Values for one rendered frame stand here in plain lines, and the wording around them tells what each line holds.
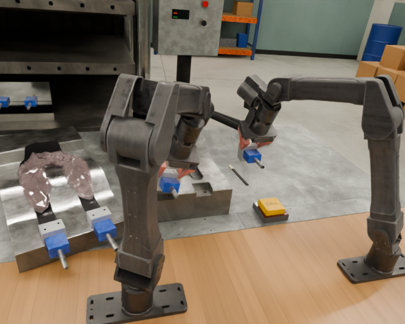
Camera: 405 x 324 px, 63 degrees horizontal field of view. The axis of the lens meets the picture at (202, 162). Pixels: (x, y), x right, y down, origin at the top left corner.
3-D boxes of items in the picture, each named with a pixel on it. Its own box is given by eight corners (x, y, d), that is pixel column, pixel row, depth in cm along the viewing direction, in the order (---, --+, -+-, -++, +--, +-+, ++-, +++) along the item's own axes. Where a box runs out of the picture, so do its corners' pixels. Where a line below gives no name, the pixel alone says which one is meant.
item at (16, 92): (54, 120, 148) (49, 81, 140) (-15, 122, 140) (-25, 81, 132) (61, 86, 189) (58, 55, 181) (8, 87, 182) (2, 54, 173)
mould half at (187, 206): (229, 214, 97) (234, 175, 91) (140, 225, 90) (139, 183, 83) (186, 140, 139) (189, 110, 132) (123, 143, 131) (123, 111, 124)
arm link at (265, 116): (247, 112, 93) (255, 95, 88) (260, 105, 96) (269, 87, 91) (264, 128, 91) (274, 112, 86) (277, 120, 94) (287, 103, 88)
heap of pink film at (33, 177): (101, 197, 90) (99, 172, 86) (29, 216, 80) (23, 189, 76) (74, 155, 108) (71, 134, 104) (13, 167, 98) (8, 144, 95)
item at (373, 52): (393, 72, 698) (409, 28, 655) (368, 71, 688) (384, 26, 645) (376, 65, 749) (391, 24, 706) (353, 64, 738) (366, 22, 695)
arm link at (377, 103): (264, 76, 83) (400, 81, 64) (282, 72, 89) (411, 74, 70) (264, 124, 88) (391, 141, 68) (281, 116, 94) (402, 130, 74)
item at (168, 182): (184, 207, 80) (189, 187, 79) (164, 206, 78) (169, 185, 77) (171, 188, 92) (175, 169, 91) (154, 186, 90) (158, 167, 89)
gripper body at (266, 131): (237, 124, 99) (245, 107, 93) (268, 123, 102) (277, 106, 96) (243, 141, 96) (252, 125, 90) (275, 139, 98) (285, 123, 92)
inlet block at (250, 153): (269, 174, 98) (272, 158, 96) (254, 176, 97) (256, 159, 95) (251, 155, 110) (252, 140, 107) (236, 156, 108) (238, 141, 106)
